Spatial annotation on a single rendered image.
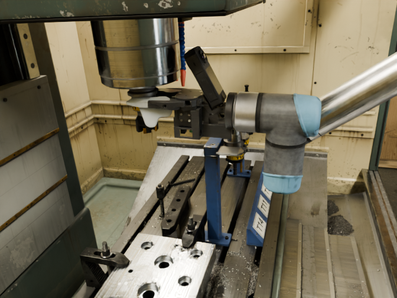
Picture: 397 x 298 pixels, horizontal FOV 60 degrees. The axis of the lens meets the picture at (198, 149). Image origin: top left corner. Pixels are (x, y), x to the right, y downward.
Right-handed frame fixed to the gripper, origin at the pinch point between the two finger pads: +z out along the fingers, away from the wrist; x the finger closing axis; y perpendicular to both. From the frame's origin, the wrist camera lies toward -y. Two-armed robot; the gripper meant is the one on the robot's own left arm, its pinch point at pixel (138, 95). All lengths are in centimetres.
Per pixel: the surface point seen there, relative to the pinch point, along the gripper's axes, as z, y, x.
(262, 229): -24, 50, 28
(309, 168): -40, 60, 93
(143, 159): 52, 69, 101
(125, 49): -2.4, -10.3, -7.7
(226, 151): -13.8, 21.2, 22.1
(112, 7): -3.5, -17.1, -12.5
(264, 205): -24, 49, 40
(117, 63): -0.7, -7.9, -8.0
